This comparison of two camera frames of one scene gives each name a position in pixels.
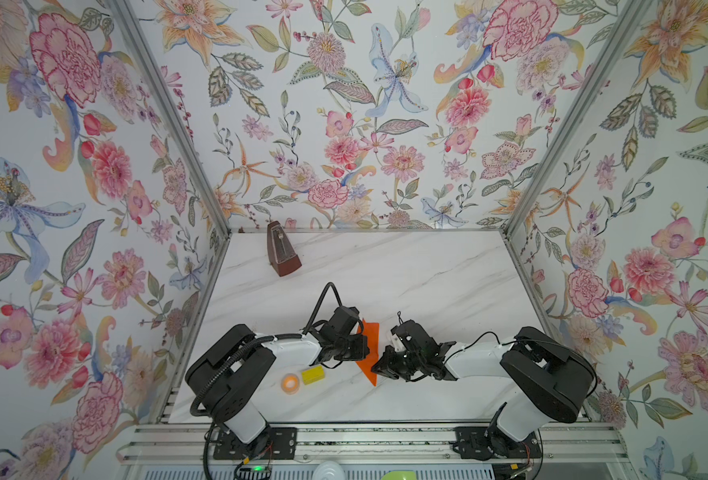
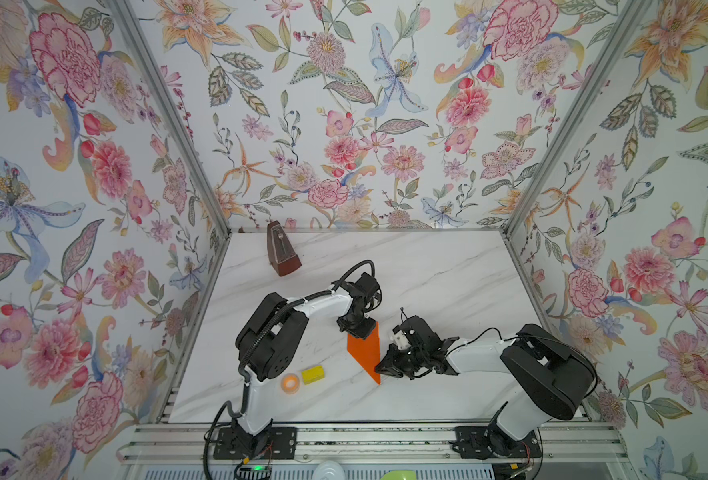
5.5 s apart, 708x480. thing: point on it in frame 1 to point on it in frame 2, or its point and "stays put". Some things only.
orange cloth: [372, 331] stays put
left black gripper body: [350, 349] to [359, 325]
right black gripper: [386, 365] stays put
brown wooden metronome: [282, 255] stays put
